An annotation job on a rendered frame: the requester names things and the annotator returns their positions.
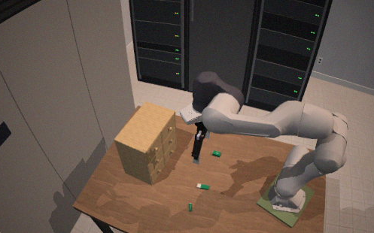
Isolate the small wooden chest of drawers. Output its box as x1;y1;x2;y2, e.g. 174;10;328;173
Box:
114;101;175;185

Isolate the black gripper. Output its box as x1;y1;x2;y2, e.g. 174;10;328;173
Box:
192;122;210;165

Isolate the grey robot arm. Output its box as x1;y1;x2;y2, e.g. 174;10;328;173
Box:
180;71;348;213

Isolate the light wooden drawer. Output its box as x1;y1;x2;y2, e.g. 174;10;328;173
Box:
146;133;162;164
163;127;176;154
164;139;176;164
162;114;175;142
148;146;163;174
151;157;165;184

